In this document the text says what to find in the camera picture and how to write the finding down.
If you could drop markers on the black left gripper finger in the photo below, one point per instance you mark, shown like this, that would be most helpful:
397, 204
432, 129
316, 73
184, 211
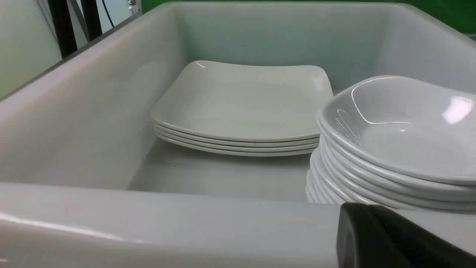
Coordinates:
373, 236

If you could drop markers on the top stacked square plate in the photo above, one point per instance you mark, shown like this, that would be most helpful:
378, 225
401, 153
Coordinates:
244, 103

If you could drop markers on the black stand leg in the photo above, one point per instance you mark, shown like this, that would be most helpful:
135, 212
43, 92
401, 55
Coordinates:
92, 18
63, 27

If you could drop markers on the top stacked white bowl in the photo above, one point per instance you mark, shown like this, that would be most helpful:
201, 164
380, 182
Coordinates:
407, 126

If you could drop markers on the large white plastic bin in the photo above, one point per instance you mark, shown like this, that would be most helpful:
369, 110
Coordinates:
86, 183

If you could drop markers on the stack of white bowls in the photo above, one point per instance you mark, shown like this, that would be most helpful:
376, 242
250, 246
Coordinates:
354, 179

